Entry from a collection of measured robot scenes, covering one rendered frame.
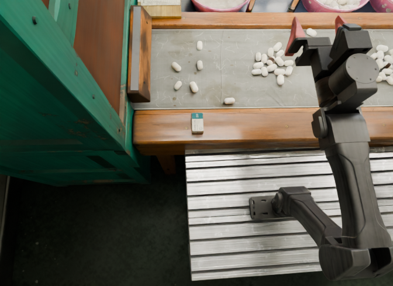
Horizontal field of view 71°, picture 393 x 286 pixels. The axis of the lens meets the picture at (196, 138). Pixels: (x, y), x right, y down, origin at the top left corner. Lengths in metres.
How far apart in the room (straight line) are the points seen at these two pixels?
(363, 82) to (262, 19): 0.61
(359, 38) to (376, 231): 0.32
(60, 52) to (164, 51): 0.62
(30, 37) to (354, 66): 0.47
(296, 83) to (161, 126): 0.48
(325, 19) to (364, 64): 0.62
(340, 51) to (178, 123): 0.49
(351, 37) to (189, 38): 0.60
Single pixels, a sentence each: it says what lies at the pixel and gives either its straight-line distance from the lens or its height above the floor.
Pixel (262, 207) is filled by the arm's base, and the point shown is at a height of 0.68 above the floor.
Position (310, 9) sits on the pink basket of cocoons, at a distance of 1.26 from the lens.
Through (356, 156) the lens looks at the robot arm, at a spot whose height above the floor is 1.10.
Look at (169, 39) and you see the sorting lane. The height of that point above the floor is 0.74.
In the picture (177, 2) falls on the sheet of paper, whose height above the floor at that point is 0.78.
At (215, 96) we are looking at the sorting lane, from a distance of 0.92.
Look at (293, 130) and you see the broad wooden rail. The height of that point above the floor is 0.76.
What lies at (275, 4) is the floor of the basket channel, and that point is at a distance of 1.26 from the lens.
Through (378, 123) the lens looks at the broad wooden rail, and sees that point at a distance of 1.05.
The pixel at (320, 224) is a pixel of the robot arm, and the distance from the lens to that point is 0.69.
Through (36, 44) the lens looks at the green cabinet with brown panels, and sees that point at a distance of 0.36.
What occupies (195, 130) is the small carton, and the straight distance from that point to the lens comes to 0.83.
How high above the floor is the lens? 1.57
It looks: 74 degrees down
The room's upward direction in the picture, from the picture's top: 8 degrees clockwise
